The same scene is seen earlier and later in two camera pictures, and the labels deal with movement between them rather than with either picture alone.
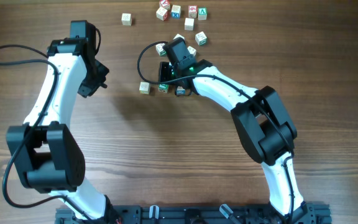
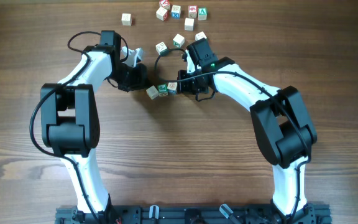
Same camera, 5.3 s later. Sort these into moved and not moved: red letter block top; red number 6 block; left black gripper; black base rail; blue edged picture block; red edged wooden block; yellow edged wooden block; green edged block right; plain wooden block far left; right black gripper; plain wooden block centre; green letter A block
Moved: right black gripper; left black gripper; blue edged picture block; yellow edged wooden block
Not moved: plain wooden block centre; black base rail; green letter A block; plain wooden block far left; red number 6 block; red letter block top; red edged wooden block; green edged block right
